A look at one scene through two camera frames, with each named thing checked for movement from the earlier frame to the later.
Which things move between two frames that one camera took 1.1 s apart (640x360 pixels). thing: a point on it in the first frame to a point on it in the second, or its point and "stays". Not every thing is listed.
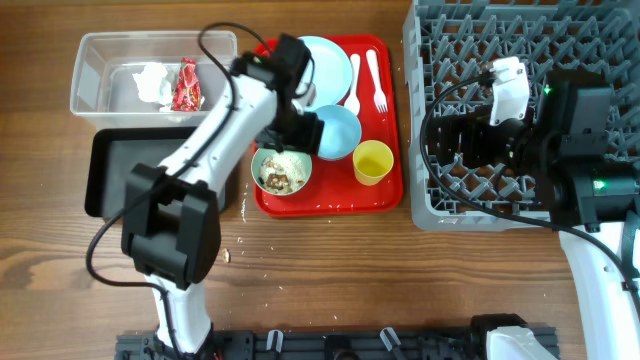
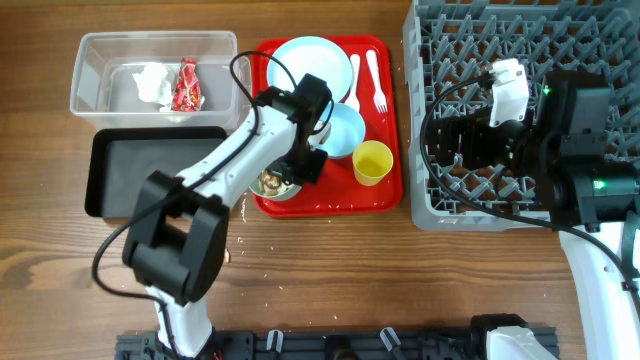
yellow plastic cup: [372, 160] stays
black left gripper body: [293, 129] to [303, 164]
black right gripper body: [510, 144] stays
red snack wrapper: [187, 94] stays
